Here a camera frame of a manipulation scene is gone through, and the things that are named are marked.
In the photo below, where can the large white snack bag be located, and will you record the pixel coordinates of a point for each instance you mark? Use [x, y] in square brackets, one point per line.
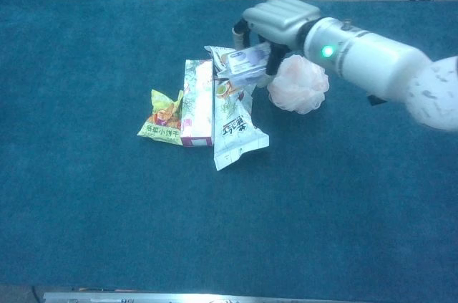
[232, 131]

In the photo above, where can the green yellow biscuit bag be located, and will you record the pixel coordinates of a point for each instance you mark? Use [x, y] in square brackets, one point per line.
[162, 120]

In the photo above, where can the pink mesh bath sponge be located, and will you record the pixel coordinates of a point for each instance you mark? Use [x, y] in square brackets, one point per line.
[300, 84]

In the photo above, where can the clear plastic box blue label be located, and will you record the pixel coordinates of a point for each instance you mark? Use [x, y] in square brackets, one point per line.
[247, 61]

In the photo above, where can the silver metal rail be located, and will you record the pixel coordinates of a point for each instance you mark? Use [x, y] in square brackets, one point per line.
[179, 297]

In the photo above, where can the long white box pink end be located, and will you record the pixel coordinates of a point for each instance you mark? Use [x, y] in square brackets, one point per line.
[196, 109]

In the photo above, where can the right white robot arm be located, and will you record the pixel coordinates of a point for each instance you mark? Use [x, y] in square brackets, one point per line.
[375, 59]

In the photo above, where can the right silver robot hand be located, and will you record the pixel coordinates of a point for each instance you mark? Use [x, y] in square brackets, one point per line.
[282, 16]

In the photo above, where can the teal carpet table cover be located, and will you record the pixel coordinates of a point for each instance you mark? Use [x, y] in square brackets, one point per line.
[89, 210]

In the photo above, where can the small snack packet red-yellow picture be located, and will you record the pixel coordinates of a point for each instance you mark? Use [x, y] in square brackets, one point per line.
[216, 53]

